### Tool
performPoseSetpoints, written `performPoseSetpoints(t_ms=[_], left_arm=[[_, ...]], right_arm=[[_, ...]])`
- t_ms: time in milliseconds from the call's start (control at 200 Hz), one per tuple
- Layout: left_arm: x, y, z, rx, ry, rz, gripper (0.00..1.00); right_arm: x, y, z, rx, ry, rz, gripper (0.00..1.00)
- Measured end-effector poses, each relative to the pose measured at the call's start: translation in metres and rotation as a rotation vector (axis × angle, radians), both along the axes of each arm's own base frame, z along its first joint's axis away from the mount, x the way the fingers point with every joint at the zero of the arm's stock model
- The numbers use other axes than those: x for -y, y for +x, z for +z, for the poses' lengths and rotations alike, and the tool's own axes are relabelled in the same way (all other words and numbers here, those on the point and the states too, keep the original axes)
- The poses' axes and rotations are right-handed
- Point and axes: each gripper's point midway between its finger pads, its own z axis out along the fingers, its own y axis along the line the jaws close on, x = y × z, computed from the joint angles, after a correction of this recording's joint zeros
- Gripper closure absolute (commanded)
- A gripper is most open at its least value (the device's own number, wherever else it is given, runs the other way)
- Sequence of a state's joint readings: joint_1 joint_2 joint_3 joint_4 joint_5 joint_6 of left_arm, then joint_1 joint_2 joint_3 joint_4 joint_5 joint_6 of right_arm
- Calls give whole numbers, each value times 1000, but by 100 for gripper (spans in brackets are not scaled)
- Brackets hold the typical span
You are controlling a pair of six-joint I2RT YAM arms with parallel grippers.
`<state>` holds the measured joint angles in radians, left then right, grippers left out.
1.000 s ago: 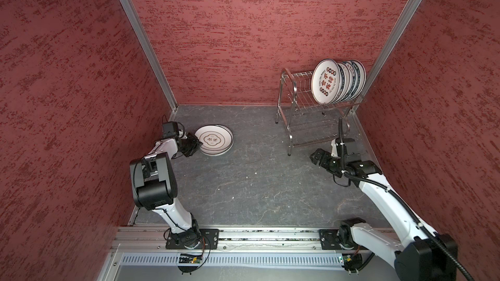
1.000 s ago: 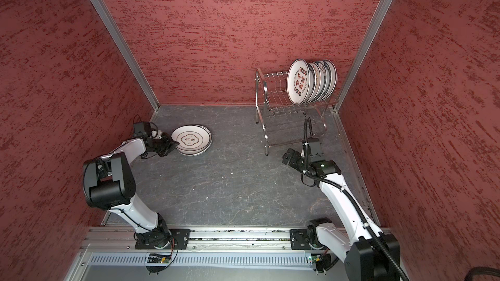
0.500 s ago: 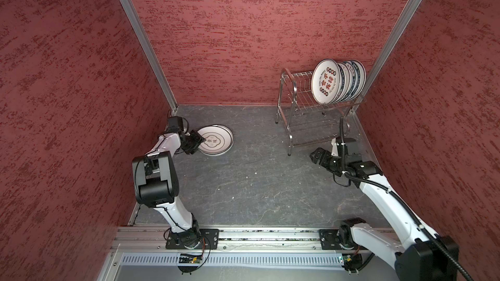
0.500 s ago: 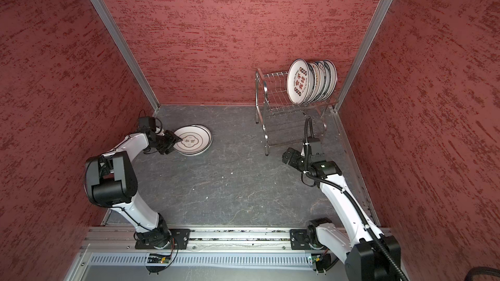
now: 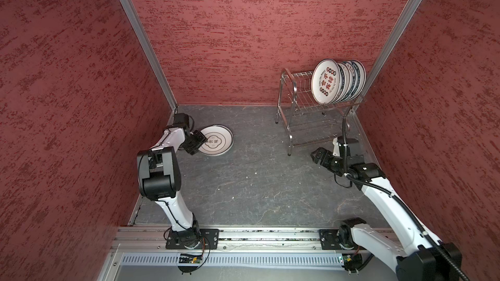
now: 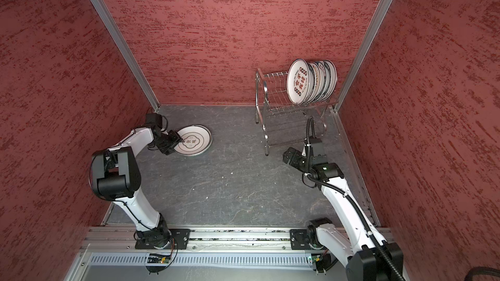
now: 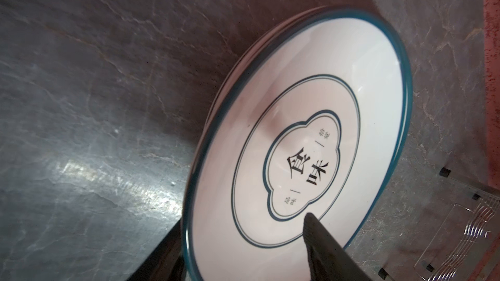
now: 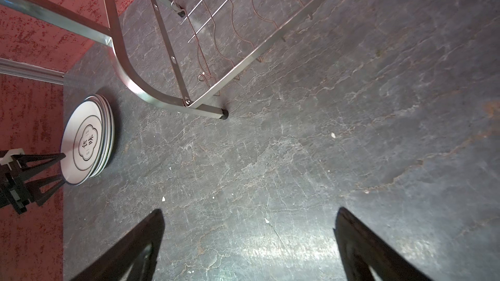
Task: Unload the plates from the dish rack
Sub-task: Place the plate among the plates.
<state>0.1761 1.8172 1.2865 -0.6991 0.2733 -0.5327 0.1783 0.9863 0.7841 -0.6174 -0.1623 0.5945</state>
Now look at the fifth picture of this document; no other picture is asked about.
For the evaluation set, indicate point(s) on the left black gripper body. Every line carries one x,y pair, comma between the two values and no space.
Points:
189,144

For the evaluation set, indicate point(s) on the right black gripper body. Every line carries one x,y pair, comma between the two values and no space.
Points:
336,164

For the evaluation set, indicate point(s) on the white plate black quatrefoil emblem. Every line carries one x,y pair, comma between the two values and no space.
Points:
220,140

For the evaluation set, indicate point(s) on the chrome wire dish rack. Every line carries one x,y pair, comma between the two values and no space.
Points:
305,121

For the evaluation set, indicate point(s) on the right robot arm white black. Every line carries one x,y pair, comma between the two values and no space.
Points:
419,254

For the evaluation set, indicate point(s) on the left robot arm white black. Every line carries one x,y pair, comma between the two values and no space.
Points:
160,181

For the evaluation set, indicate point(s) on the patterned plate green rim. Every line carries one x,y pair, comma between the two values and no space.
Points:
346,81

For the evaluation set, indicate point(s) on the patterned plate dark rim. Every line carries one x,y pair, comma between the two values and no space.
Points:
363,76

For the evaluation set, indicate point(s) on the right small circuit board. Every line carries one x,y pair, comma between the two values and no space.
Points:
352,263

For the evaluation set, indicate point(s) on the small circuit board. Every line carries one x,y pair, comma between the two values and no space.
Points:
352,263
191,259

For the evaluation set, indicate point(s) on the left small circuit board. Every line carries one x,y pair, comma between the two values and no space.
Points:
191,259

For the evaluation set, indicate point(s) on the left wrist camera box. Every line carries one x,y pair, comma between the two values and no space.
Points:
182,120

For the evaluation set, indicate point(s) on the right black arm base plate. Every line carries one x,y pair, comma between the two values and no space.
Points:
332,239

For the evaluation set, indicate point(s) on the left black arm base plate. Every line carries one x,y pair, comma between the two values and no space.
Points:
205,239

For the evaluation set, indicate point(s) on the aluminium mounting rail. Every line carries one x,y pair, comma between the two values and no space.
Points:
229,239

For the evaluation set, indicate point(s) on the left aluminium corner post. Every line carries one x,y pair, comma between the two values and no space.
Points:
149,52

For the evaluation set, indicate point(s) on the aluminium corner post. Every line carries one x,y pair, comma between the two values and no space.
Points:
149,52
399,28

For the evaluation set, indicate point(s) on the right aluminium corner post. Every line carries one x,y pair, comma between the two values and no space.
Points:
399,28

